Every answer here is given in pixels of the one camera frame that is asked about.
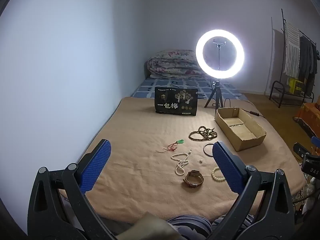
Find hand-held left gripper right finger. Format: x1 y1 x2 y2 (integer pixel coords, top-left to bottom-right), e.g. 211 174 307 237
212 141 295 240

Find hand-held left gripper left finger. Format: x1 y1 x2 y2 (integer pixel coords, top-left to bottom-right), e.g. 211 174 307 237
27 139 118 240

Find cream bead bracelet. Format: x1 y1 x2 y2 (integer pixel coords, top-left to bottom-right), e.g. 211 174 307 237
211 166 227 182

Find black bangle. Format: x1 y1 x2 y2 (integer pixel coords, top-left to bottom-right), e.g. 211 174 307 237
203 142 216 158

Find cardboard box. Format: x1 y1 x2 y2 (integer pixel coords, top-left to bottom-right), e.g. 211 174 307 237
214 107 267 152

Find brown strap wristwatch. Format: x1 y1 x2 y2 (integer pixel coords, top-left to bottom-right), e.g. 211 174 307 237
183 170 204 188

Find white pearl necklace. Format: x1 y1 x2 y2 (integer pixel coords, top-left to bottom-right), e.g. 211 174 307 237
171 150 193 176

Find green pendant red cord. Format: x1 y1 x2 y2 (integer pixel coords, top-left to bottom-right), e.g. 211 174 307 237
155 139 186 153

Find orange cloth bundle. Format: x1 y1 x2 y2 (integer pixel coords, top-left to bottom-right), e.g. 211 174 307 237
293 102 320 140

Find yellow box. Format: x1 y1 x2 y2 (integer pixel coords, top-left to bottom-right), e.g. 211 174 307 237
287 77 304 93

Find person's striped clothing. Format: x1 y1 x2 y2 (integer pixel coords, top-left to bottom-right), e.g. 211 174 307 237
166 215 254 240

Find black tripod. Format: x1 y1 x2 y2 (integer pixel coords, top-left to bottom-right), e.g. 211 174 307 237
204 79 224 117

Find dark hanging garments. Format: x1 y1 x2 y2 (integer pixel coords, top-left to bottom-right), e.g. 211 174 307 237
299 36 318 97

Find black snack bag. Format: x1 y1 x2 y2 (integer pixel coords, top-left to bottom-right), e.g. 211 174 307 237
154 87 199 117

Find blue patterned bedsheet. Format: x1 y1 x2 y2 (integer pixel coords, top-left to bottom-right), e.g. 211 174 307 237
131 76 248 100

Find striped white garment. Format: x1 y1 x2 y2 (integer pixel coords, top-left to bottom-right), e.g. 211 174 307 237
283 20 302 77

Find folded floral quilt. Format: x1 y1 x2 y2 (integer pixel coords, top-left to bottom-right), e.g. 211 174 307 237
147 49 204 78

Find black clothes rack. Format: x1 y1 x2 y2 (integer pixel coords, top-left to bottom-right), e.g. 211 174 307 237
269 8 320 109

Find white power strip cables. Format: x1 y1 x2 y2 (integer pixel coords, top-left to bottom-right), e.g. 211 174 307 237
294 177 320 214

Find wooden bead necklace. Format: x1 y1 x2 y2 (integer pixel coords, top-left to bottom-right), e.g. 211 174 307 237
188 126 218 142

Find black cable with controller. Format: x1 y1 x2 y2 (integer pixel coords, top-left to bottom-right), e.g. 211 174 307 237
212 97 265 118

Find white ring light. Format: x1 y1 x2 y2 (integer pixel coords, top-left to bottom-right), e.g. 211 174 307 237
196 29 245 78

